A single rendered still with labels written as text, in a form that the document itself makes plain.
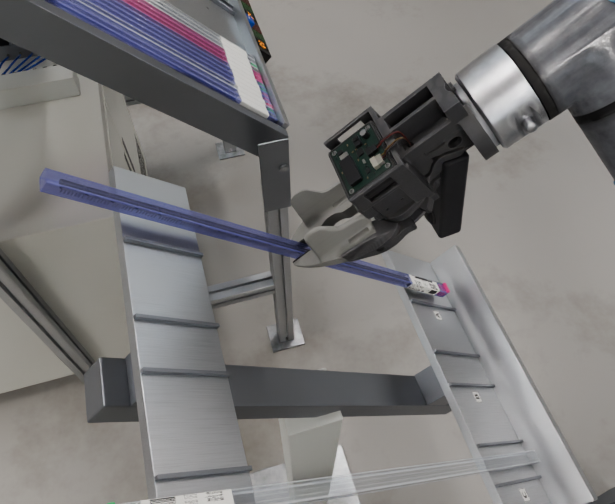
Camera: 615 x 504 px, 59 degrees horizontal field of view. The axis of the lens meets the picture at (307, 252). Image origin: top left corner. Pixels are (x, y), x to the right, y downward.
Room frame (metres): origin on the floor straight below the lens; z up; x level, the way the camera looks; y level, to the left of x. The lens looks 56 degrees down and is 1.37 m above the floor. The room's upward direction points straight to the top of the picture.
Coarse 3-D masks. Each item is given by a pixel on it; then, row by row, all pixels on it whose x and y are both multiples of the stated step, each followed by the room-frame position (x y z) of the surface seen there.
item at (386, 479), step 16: (432, 464) 0.11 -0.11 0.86; (448, 464) 0.11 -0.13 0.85; (464, 464) 0.12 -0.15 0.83; (480, 464) 0.12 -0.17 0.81; (496, 464) 0.12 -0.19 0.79; (512, 464) 0.13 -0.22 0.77; (528, 464) 0.14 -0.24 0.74; (304, 480) 0.08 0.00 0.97; (320, 480) 0.08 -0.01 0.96; (336, 480) 0.08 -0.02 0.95; (352, 480) 0.08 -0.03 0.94; (368, 480) 0.08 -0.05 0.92; (384, 480) 0.09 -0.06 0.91; (400, 480) 0.09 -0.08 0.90; (416, 480) 0.09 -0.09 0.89; (432, 480) 0.10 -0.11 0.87; (240, 496) 0.06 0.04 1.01; (256, 496) 0.06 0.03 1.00; (272, 496) 0.06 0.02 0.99; (288, 496) 0.06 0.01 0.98; (304, 496) 0.07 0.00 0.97; (320, 496) 0.07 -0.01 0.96; (336, 496) 0.07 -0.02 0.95
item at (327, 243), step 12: (360, 216) 0.29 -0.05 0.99; (324, 228) 0.28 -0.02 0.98; (336, 228) 0.28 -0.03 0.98; (348, 228) 0.29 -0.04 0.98; (360, 228) 0.29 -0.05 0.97; (372, 228) 0.29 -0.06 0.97; (312, 240) 0.28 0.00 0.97; (324, 240) 0.28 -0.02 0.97; (336, 240) 0.28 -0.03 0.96; (348, 240) 0.29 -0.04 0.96; (360, 240) 0.28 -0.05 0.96; (312, 252) 0.29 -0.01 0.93; (324, 252) 0.28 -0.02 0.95; (336, 252) 0.28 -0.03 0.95; (300, 264) 0.28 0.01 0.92; (312, 264) 0.28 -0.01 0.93; (324, 264) 0.28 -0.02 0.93
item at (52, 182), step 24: (48, 192) 0.24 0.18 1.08; (72, 192) 0.24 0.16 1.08; (96, 192) 0.25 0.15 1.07; (120, 192) 0.26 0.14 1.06; (144, 216) 0.26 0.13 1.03; (168, 216) 0.26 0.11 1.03; (192, 216) 0.27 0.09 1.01; (240, 240) 0.28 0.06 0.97; (264, 240) 0.28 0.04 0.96; (288, 240) 0.30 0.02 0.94; (336, 264) 0.30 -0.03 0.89; (360, 264) 0.32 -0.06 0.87
